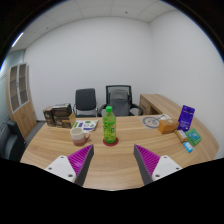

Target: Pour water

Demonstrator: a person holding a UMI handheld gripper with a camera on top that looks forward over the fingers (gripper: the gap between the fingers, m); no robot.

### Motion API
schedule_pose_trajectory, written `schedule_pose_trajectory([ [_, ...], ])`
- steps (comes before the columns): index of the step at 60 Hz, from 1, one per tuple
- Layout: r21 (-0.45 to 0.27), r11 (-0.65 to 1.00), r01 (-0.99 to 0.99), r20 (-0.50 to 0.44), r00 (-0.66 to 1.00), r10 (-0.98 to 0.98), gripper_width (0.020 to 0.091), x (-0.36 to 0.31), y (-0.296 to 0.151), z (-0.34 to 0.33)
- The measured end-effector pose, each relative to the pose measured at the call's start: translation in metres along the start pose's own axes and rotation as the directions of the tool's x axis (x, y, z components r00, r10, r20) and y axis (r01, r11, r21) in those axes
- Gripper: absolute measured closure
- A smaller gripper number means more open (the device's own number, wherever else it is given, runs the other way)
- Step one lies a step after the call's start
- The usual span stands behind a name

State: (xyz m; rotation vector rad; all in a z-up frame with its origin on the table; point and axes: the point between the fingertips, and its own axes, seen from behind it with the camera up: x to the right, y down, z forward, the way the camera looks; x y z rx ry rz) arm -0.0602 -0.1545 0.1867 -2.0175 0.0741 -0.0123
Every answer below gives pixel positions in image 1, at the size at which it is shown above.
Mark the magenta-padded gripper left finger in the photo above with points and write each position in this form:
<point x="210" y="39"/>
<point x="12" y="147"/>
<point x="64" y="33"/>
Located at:
<point x="71" y="162"/>

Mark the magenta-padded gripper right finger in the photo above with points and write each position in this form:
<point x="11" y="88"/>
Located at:
<point x="154" y="164"/>

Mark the white and brown mug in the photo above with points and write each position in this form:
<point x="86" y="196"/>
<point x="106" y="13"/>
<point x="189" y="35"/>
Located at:
<point x="78" y="136"/>

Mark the small blue box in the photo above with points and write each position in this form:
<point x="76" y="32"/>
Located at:
<point x="188" y="147"/>

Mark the small tan box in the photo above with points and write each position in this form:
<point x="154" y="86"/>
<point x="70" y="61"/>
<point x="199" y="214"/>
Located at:
<point x="181" y="135"/>

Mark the white printed paper sheet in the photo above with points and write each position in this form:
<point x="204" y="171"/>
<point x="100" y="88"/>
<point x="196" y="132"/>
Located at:
<point x="85" y="125"/>

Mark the flat round red coaster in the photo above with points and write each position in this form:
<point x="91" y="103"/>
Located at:
<point x="107" y="143"/>

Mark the round grey printed mat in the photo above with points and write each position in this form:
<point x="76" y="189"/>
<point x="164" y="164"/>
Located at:
<point x="151" y="121"/>

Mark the green flat box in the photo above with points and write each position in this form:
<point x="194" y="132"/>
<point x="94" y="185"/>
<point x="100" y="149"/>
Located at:
<point x="193" y="136"/>

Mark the dark brown cardboard box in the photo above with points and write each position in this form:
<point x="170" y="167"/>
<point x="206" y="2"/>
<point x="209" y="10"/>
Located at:
<point x="59" y="115"/>

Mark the green drink bottle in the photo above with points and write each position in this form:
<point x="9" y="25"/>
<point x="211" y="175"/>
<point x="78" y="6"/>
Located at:
<point x="109" y="126"/>

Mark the purple upright box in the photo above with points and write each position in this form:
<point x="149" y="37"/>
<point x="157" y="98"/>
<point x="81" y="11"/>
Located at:
<point x="186" y="118"/>

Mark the wooden side desk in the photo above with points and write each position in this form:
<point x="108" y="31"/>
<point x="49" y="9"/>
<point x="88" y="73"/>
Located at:
<point x="156" y="103"/>

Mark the black office chair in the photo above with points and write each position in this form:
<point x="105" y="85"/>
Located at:
<point x="85" y="101"/>

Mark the dark grey armchair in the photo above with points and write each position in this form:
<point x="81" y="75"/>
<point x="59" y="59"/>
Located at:
<point x="11" y="141"/>

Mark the grey mesh office chair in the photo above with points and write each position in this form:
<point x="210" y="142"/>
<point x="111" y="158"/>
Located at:
<point x="119" y="101"/>

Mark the wooden cabinet with glass doors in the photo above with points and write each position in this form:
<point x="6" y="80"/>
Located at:
<point x="20" y="96"/>

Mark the ceiling light strip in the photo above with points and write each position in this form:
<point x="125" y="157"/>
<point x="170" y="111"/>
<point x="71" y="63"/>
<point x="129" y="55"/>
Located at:
<point x="17" y="39"/>

